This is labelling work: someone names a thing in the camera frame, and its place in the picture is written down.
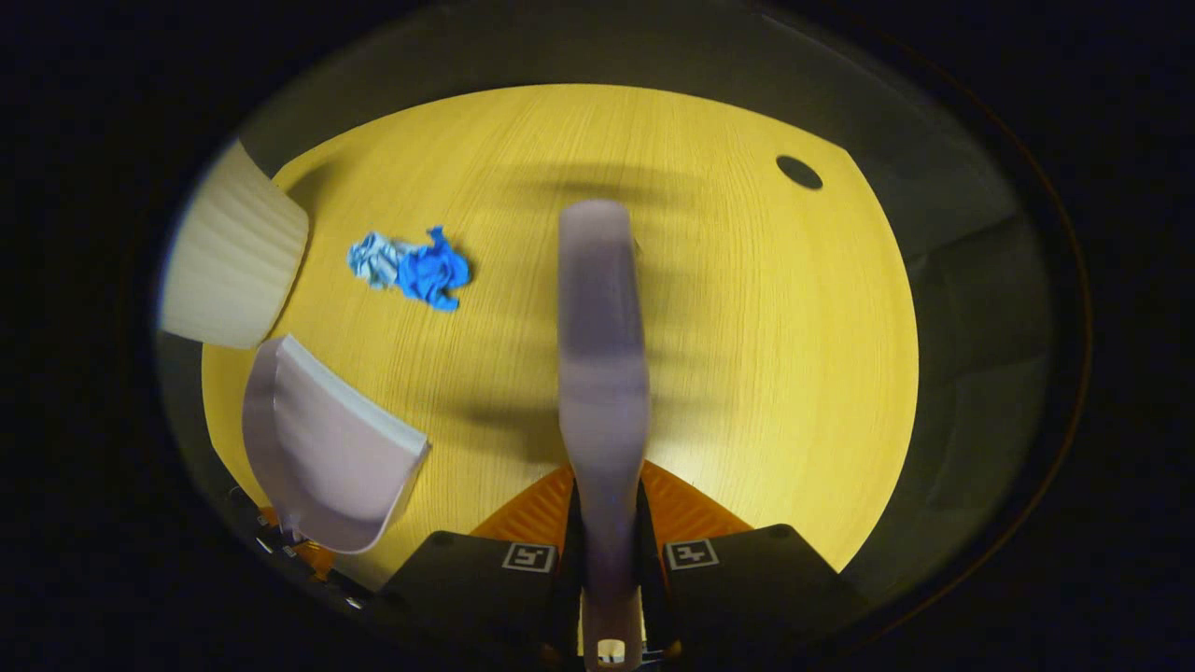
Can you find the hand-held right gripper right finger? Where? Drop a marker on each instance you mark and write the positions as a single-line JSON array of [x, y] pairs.
[[756, 588]]

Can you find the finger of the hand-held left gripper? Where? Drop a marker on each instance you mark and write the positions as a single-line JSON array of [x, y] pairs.
[[316, 558]]

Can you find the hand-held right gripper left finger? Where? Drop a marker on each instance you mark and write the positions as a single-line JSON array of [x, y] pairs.
[[467, 588]]

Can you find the pale pink dustpan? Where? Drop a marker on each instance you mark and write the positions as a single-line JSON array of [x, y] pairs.
[[327, 457]]

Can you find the pale pink small broom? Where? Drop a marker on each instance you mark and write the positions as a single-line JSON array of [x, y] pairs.
[[604, 373]]

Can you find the blue paper trash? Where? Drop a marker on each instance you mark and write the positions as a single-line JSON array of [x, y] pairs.
[[425, 271]]

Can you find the white ribbed garbage bin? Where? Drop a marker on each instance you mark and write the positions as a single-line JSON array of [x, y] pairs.
[[233, 261]]

